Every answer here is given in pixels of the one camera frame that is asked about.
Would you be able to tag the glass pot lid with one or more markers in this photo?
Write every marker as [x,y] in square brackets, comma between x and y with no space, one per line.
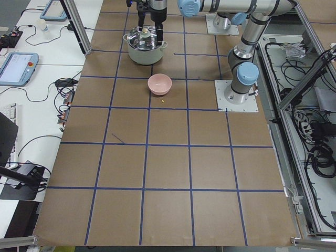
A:
[143,39]

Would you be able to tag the pink bowl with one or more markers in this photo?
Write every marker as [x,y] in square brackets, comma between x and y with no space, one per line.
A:
[159,84]

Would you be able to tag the far blue teach pendant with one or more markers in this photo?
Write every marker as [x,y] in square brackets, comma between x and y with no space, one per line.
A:
[54,11]

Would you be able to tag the blue teach pendant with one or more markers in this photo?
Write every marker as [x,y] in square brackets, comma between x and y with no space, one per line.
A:
[18,68]
[54,11]

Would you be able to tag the white plastic cup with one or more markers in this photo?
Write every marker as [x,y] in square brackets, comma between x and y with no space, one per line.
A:
[43,25]

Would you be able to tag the black power adapter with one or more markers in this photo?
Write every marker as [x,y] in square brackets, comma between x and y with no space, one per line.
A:
[65,82]

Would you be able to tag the near blue teach pendant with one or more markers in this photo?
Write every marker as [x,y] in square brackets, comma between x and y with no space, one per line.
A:
[18,68]

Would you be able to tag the white keyboard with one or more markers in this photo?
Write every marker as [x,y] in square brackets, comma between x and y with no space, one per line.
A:
[10,111]

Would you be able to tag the aluminium frame post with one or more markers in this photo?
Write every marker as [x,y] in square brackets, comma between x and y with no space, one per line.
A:
[78,28]

